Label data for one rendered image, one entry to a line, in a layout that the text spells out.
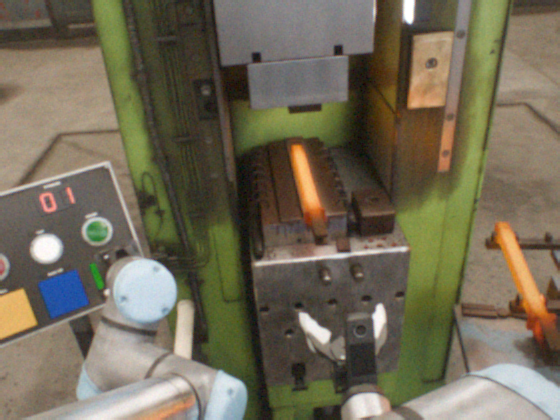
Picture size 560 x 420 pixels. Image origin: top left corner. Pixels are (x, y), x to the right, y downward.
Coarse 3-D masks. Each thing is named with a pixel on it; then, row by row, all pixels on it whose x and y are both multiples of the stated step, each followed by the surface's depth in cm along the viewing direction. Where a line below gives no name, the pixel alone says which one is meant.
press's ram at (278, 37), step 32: (224, 0) 93; (256, 0) 93; (288, 0) 94; (320, 0) 94; (352, 0) 95; (224, 32) 96; (256, 32) 96; (288, 32) 97; (320, 32) 98; (352, 32) 98; (224, 64) 99
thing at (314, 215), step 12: (300, 156) 143; (300, 168) 137; (300, 180) 132; (312, 192) 127; (312, 204) 122; (312, 216) 117; (324, 216) 120; (312, 228) 117; (324, 228) 113; (324, 240) 113
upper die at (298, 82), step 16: (336, 48) 105; (256, 64) 100; (272, 64) 100; (288, 64) 100; (304, 64) 101; (320, 64) 101; (336, 64) 101; (256, 80) 102; (272, 80) 102; (288, 80) 102; (304, 80) 102; (320, 80) 103; (336, 80) 103; (256, 96) 103; (272, 96) 104; (288, 96) 104; (304, 96) 104; (320, 96) 105; (336, 96) 105
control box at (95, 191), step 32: (32, 192) 100; (64, 192) 102; (96, 192) 104; (0, 224) 97; (32, 224) 99; (64, 224) 102; (128, 224) 107; (0, 256) 97; (32, 256) 99; (64, 256) 102; (0, 288) 97; (32, 288) 99; (96, 288) 104; (64, 320) 101
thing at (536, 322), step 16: (496, 224) 122; (512, 240) 116; (512, 256) 112; (512, 272) 110; (528, 272) 107; (528, 288) 103; (528, 304) 100; (544, 304) 99; (528, 320) 97; (544, 320) 95; (544, 336) 93; (544, 352) 93
